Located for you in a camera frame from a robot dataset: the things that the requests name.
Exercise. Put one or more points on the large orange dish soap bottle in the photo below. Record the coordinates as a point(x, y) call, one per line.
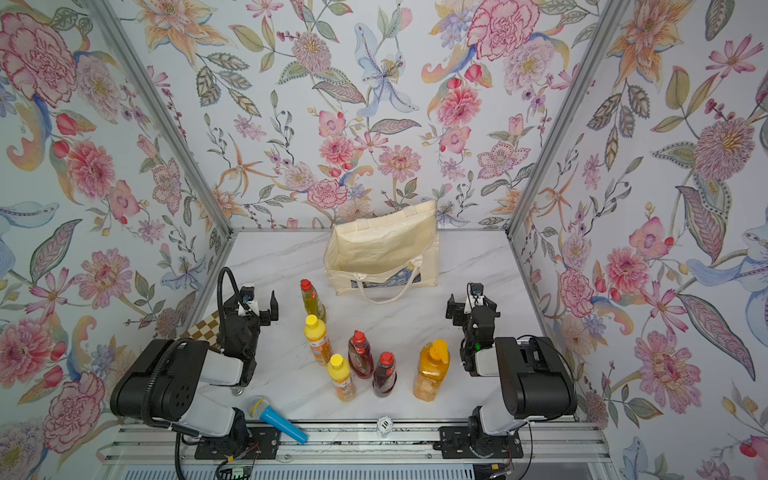
point(433, 365)

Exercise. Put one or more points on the dark red bottle front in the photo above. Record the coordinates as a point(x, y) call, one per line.
point(384, 375)

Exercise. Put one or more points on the orange bottle yellow cap rear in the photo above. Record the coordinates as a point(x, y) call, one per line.
point(315, 332)

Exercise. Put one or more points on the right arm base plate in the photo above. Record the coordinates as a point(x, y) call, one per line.
point(471, 443)

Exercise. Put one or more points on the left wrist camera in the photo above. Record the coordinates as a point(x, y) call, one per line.
point(248, 303)

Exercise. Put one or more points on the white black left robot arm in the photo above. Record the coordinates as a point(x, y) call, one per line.
point(161, 387)

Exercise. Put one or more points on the wooden checkerboard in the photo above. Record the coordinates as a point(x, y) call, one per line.
point(206, 329)

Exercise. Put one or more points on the orange bottle yellow cap front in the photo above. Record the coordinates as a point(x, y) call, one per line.
point(339, 372)

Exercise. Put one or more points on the cream canvas shopping bag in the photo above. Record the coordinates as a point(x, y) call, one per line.
point(385, 257)

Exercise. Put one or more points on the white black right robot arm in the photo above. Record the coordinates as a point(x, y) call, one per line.
point(536, 384)

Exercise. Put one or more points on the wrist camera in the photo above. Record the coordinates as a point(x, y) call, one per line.
point(475, 294)
point(248, 303)

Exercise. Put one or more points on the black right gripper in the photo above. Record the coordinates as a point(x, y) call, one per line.
point(460, 309)

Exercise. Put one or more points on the orange bottle yellow cap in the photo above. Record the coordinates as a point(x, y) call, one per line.
point(315, 332)
point(339, 372)

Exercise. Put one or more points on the dark red bottle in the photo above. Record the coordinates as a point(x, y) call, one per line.
point(384, 375)
point(359, 355)

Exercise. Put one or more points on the blue toy microphone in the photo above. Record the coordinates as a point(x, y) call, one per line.
point(262, 410)

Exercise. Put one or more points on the aluminium rail frame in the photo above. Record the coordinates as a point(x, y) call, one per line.
point(561, 449)

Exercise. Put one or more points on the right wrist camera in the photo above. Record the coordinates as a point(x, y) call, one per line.
point(475, 294)

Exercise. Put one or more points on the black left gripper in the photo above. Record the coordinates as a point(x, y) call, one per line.
point(274, 312)

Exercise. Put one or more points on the green dish soap bottle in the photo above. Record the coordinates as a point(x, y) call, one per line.
point(312, 303)

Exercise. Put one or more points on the green circuit board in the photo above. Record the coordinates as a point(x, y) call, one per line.
point(236, 472)

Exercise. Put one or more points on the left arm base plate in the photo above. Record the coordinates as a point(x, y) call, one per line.
point(260, 443)

